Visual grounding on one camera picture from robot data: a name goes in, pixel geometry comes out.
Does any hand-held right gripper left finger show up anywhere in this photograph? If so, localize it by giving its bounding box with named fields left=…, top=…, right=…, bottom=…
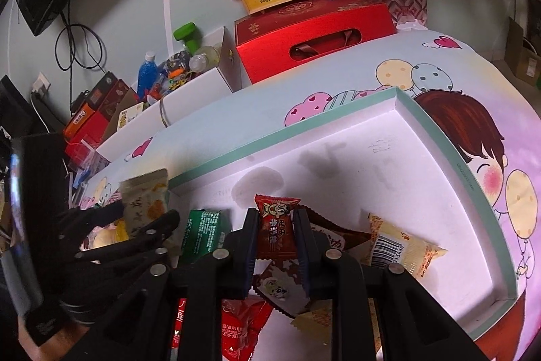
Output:
left=78, top=208, right=259, bottom=361

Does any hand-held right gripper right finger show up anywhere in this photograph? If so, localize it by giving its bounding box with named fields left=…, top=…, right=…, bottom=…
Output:
left=293, top=208, right=499, bottom=361

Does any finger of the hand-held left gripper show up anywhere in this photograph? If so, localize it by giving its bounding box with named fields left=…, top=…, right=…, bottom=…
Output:
left=55, top=200, right=126, bottom=247
left=73, top=209, right=181, bottom=264

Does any clear-wrapped round bun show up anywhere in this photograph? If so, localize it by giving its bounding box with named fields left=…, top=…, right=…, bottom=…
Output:
left=82, top=223, right=123, bottom=252

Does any red-brown milk packet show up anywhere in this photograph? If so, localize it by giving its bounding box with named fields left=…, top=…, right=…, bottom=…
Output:
left=253, top=211, right=373, bottom=318

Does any cream snack packet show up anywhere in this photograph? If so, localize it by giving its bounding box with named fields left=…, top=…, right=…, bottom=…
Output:
left=119, top=170, right=170, bottom=240

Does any green snack box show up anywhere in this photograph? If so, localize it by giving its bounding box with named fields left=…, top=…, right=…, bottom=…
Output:
left=181, top=209, right=223, bottom=264

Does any pale yellow zigzag-edged packet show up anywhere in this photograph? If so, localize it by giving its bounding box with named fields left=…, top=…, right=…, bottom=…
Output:
left=291, top=297, right=335, bottom=348

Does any large red snack packet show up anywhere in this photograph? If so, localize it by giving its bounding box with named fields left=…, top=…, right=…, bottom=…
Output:
left=171, top=295, right=274, bottom=361

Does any small red candy packet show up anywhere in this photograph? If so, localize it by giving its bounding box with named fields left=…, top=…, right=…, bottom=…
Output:
left=254, top=194, right=302, bottom=260

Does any beige bread packet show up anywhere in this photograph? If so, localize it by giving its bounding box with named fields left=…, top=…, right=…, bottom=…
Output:
left=367, top=212, right=449, bottom=269

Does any pale teal box tray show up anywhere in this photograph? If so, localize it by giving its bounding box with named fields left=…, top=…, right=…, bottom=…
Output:
left=167, top=87, right=518, bottom=342

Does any clear plastic box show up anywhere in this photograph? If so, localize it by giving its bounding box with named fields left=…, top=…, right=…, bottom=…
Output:
left=65, top=135, right=111, bottom=180

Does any orange flat box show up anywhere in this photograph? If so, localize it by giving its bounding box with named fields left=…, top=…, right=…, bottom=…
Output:
left=63, top=71, right=119, bottom=135

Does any black power adapter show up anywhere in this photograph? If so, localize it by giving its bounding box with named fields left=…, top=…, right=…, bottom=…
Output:
left=70, top=90, right=91, bottom=112

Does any small cream carton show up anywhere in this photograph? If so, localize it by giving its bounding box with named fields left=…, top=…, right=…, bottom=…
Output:
left=117, top=103, right=146, bottom=130

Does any red flat box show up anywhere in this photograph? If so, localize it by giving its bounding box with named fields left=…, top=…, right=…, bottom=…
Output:
left=65, top=80, right=138, bottom=152

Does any white cardboard box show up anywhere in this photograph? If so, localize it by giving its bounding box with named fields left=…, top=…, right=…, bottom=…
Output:
left=95, top=26, right=242, bottom=164

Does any blue bottle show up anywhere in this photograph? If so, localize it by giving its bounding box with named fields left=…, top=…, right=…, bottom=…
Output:
left=137, top=51, right=159, bottom=99

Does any colourful toy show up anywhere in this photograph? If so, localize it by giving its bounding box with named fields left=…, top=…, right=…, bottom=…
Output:
left=163, top=50, right=196, bottom=93

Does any clear plastic bottle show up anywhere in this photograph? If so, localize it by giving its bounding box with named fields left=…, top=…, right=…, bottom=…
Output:
left=189, top=44, right=222, bottom=73

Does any large red gift box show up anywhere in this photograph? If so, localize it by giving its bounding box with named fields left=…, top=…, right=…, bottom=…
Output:
left=234, top=0, right=399, bottom=85

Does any brown cardboard carton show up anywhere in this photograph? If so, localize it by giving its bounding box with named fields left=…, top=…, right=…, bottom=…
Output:
left=505, top=18, right=541, bottom=91

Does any white charging cable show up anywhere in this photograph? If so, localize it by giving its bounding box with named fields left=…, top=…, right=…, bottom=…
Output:
left=30, top=90, right=55, bottom=133

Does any white wall socket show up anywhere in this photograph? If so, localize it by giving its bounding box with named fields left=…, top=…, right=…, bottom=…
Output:
left=31, top=72, right=52, bottom=96

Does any black cable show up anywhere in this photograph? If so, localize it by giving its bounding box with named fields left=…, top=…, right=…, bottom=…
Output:
left=54, top=3, right=106, bottom=108

